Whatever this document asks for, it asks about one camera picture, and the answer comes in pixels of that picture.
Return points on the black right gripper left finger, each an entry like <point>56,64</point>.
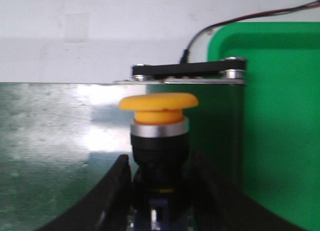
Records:
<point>104,208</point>

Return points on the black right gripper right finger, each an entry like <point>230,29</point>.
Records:
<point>219,205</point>

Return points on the yellow mushroom push button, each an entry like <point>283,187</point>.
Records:
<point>160,142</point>

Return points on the green conveyor belt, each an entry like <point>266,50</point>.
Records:
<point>57,140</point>

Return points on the green plastic tray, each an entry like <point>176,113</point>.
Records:
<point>281,157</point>

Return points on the black conveyor end bracket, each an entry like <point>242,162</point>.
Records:
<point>227,71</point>

